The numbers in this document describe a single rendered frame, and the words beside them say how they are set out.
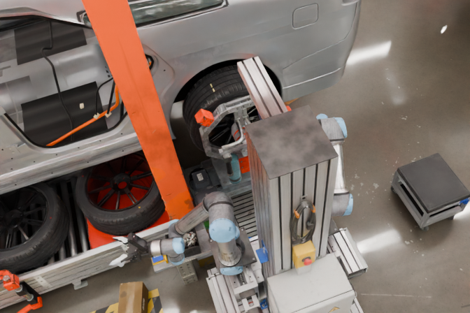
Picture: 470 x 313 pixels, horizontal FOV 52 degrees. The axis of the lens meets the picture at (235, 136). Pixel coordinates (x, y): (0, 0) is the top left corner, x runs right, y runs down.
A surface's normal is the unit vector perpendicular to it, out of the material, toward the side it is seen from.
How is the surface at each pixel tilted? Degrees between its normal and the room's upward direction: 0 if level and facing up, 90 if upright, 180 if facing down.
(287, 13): 90
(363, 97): 0
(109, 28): 90
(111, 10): 90
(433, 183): 0
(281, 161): 0
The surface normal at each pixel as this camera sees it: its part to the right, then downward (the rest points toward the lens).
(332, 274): -0.09, -0.61
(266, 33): 0.33, 0.73
